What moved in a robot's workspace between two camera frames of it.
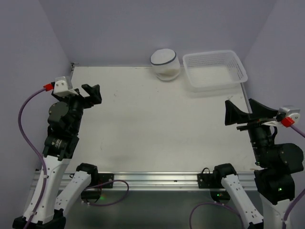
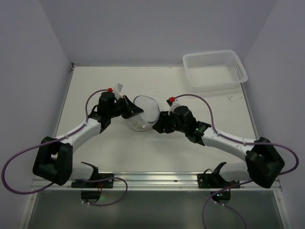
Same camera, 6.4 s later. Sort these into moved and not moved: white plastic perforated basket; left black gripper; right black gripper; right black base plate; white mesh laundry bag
Moved: right black gripper; white mesh laundry bag; left black gripper
Not moved: white plastic perforated basket; right black base plate
